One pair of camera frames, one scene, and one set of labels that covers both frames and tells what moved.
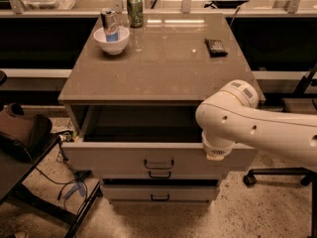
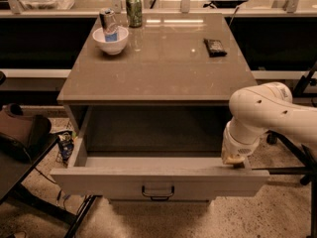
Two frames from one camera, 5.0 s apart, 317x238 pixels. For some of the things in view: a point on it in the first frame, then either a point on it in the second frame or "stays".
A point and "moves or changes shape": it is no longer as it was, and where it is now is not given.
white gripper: x=216 y=149 to x=236 y=147
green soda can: x=135 y=10 stays
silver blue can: x=110 y=24 stays
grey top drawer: x=142 y=138 moves or changes shape
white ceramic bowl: x=113 y=48 stays
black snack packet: x=215 y=48 stays
